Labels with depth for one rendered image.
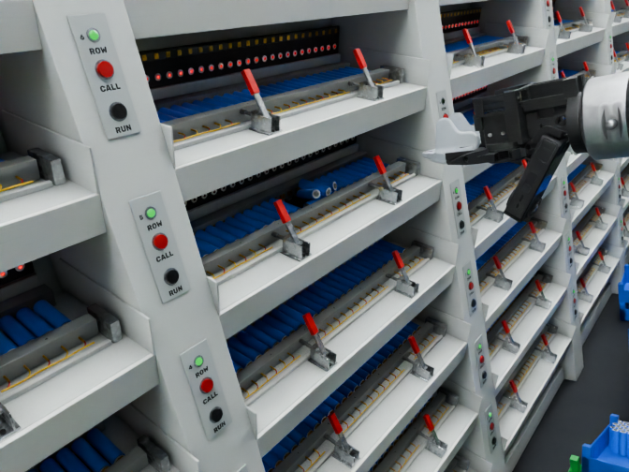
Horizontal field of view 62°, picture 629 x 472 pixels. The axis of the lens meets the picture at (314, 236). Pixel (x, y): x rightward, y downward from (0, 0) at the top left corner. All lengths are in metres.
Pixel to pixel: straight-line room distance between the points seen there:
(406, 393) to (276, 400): 0.36
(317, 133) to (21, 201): 0.42
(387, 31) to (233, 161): 0.54
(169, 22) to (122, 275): 0.30
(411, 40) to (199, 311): 0.68
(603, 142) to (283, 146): 0.40
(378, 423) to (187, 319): 0.50
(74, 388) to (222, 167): 0.30
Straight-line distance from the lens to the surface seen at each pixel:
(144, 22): 0.66
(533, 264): 1.62
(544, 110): 0.67
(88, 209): 0.58
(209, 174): 0.67
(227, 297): 0.71
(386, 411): 1.06
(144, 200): 0.61
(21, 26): 0.59
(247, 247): 0.78
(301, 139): 0.78
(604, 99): 0.63
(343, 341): 0.92
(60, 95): 0.59
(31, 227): 0.56
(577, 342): 2.06
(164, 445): 0.74
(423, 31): 1.10
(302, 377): 0.85
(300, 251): 0.77
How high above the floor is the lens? 1.18
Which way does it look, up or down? 16 degrees down
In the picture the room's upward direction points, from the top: 13 degrees counter-clockwise
